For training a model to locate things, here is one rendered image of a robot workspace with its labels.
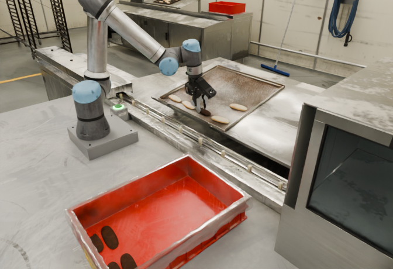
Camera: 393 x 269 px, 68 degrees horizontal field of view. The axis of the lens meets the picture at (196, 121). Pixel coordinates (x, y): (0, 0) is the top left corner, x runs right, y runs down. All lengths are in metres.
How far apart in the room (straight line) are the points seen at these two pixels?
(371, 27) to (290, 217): 4.08
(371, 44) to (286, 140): 3.59
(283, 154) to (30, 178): 1.01
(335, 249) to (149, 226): 0.54
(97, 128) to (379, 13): 4.05
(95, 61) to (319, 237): 1.10
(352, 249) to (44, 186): 1.04
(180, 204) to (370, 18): 4.08
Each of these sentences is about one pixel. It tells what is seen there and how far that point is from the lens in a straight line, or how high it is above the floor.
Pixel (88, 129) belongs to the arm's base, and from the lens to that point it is 1.35.
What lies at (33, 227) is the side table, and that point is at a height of 0.82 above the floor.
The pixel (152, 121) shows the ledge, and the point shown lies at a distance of 1.49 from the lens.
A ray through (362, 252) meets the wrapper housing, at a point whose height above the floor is 1.01.
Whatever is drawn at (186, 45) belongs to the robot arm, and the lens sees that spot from 1.32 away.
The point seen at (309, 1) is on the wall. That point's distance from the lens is 5.06.
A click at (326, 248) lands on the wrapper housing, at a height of 0.95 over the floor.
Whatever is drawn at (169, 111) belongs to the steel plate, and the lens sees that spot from 1.68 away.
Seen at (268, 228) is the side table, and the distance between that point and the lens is 1.02.
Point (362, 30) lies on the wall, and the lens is 4.78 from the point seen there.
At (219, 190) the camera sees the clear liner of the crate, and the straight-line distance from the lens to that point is 1.05.
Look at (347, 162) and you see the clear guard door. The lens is 0.69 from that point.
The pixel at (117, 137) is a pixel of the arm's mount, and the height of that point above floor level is 0.88.
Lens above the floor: 1.57
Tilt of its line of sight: 29 degrees down
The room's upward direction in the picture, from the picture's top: straight up
